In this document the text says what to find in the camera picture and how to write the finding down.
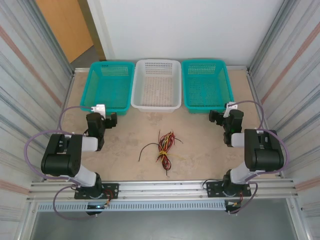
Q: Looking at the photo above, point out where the black wire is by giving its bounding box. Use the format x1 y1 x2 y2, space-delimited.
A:
157 129 163 161
159 149 170 178
164 134 185 161
138 142 160 163

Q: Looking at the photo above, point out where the bundle of coloured wires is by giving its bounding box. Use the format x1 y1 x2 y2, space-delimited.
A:
156 131 185 171

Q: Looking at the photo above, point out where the red wire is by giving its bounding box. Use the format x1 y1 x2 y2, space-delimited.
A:
156 132 176 172

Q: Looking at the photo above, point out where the teal plastic basket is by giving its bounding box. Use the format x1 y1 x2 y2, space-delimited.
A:
181 59 235 114
79 61 136 116

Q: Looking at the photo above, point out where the white plastic basket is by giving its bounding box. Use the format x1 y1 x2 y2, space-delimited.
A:
130 59 182 113

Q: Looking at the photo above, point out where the red black power lead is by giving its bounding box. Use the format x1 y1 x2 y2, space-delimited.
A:
233 191 245 208
103 188 118 208

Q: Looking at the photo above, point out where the wooden door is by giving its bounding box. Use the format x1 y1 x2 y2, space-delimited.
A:
34 0 95 64

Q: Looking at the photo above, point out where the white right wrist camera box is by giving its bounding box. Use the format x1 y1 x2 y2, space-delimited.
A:
223 101 238 118

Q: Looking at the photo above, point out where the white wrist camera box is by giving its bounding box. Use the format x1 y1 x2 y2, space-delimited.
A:
223 101 238 118
90 103 107 117

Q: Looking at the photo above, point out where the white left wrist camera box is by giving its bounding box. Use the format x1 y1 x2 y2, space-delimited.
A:
90 103 107 117

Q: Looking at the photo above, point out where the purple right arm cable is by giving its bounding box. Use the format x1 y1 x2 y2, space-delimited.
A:
226 99 291 216

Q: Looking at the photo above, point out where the aluminium table frame bar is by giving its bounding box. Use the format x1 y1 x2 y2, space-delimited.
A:
73 65 251 74

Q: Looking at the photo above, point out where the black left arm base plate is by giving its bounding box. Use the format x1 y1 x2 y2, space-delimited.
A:
74 183 120 200

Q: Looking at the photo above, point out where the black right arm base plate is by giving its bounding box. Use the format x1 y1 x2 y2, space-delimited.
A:
206 180 252 198

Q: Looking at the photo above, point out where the aluminium mounting rail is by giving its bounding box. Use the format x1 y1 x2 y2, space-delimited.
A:
26 177 300 203

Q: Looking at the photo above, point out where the grey slotted cable duct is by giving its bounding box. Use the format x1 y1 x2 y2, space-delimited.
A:
37 201 227 212

